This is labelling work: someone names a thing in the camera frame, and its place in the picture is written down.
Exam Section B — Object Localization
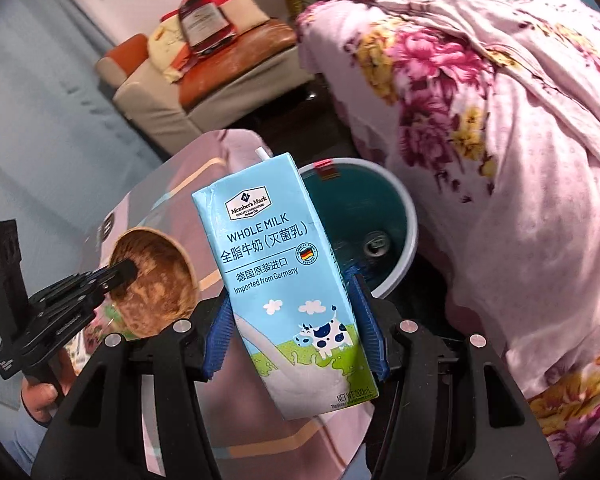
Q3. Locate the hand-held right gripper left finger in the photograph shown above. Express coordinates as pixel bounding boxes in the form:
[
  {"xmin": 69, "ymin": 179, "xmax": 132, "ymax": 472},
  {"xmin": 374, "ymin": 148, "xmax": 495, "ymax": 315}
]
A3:
[{"xmin": 30, "ymin": 301, "xmax": 241, "ymax": 480}]

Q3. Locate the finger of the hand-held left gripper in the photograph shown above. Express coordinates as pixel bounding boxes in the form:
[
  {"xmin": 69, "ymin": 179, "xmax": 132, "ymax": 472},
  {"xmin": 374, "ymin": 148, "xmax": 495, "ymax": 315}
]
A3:
[
  {"xmin": 22, "ymin": 292, "xmax": 112, "ymax": 358},
  {"xmin": 32, "ymin": 260, "xmax": 139, "ymax": 313}
]

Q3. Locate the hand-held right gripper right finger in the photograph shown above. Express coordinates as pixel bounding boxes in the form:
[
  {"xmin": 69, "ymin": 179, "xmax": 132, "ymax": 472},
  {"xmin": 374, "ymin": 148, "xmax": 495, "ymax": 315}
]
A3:
[{"xmin": 346, "ymin": 271, "xmax": 562, "ymax": 480}]

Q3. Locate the brown wooden bowl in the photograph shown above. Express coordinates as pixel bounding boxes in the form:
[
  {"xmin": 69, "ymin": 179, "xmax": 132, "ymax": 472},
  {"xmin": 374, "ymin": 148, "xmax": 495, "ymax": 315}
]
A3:
[{"xmin": 109, "ymin": 228, "xmax": 199, "ymax": 337}]

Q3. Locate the light blue milk carton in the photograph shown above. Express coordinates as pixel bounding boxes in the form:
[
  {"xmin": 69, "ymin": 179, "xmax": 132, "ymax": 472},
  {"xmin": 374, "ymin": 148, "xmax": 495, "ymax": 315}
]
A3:
[{"xmin": 191, "ymin": 152, "xmax": 381, "ymax": 420}]

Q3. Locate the white trash bin teal liner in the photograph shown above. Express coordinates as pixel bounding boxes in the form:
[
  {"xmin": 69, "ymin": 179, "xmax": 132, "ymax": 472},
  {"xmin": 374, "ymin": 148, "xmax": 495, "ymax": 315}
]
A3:
[{"xmin": 297, "ymin": 156, "xmax": 420, "ymax": 298}]

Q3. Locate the person's left forearm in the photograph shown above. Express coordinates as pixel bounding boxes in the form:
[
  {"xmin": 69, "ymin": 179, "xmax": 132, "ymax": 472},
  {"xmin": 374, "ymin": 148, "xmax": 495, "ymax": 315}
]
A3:
[{"xmin": 7, "ymin": 410, "xmax": 51, "ymax": 471}]

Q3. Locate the person's left hand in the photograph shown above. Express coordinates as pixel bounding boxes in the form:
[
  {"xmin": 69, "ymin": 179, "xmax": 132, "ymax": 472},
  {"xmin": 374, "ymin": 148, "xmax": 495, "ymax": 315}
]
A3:
[{"xmin": 21, "ymin": 374, "xmax": 77, "ymax": 427}]

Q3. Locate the metal drink can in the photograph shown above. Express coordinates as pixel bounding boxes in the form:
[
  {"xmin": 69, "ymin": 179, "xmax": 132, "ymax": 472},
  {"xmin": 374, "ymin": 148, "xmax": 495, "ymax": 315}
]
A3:
[{"xmin": 362, "ymin": 232, "xmax": 394, "ymax": 257}]

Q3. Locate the pink grey striped tablecloth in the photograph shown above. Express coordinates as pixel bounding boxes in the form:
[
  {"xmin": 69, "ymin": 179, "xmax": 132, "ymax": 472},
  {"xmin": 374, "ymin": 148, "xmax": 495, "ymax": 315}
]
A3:
[{"xmin": 55, "ymin": 129, "xmax": 396, "ymax": 480}]

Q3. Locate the small red wrapper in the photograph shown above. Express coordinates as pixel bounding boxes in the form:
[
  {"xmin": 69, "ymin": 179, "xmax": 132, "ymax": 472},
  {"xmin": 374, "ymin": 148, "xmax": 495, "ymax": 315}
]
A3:
[{"xmin": 314, "ymin": 158, "xmax": 340, "ymax": 182}]

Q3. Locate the beige sofa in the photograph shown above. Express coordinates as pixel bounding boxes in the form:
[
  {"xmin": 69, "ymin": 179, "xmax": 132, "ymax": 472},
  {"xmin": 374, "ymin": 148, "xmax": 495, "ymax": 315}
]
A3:
[{"xmin": 96, "ymin": 17, "xmax": 316, "ymax": 157}]

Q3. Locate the pink floral blanket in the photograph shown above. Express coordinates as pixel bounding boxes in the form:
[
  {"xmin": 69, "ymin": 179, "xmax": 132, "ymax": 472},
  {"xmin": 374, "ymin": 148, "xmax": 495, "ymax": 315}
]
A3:
[{"xmin": 295, "ymin": 0, "xmax": 600, "ymax": 472}]

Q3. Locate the cream cushion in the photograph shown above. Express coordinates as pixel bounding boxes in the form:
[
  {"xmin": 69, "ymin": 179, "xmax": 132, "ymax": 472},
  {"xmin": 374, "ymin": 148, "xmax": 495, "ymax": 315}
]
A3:
[{"xmin": 147, "ymin": 0, "xmax": 277, "ymax": 83}]

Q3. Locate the orange leather seat cushion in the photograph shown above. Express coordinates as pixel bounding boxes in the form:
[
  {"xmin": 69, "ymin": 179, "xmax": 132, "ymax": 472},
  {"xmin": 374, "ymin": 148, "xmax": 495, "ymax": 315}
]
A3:
[{"xmin": 177, "ymin": 20, "xmax": 299, "ymax": 109}]

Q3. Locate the red gift bag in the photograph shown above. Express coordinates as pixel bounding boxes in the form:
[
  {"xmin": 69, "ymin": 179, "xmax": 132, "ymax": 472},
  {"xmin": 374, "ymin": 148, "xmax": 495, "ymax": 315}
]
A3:
[{"xmin": 177, "ymin": 0, "xmax": 242, "ymax": 57}]

